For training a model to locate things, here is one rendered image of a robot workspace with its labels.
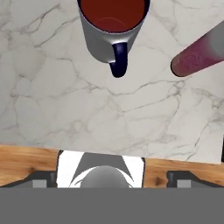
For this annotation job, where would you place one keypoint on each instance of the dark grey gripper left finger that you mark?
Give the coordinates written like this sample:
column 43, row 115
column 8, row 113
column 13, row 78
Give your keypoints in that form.
column 40, row 179

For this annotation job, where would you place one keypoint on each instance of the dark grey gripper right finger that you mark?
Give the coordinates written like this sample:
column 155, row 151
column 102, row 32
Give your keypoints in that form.
column 183, row 179

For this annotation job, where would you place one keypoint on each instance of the pink and grey cylinder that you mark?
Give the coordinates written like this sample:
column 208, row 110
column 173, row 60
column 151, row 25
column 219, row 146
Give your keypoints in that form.
column 198, row 57

